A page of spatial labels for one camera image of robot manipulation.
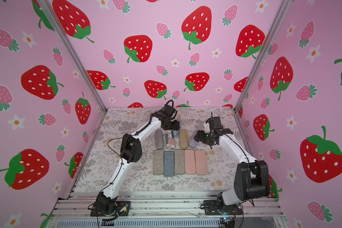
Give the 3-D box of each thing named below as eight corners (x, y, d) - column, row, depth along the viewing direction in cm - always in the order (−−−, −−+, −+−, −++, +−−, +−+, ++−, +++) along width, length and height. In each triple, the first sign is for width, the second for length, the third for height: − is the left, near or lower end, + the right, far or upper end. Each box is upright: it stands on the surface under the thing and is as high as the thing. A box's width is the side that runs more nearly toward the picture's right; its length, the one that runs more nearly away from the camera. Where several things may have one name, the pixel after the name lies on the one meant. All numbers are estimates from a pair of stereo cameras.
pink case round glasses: (196, 175, 87) (197, 173, 85) (194, 151, 98) (194, 149, 96) (207, 175, 87) (207, 173, 85) (203, 151, 98) (204, 149, 96)
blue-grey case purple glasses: (162, 176, 87) (162, 174, 84) (164, 153, 97) (163, 150, 94) (174, 176, 87) (174, 174, 84) (174, 153, 97) (174, 150, 94)
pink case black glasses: (185, 174, 88) (185, 172, 86) (184, 152, 98) (184, 149, 95) (195, 174, 88) (196, 172, 85) (193, 152, 98) (194, 149, 95)
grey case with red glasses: (174, 174, 88) (174, 172, 85) (174, 152, 98) (174, 149, 95) (185, 174, 88) (185, 172, 85) (184, 152, 98) (184, 149, 95)
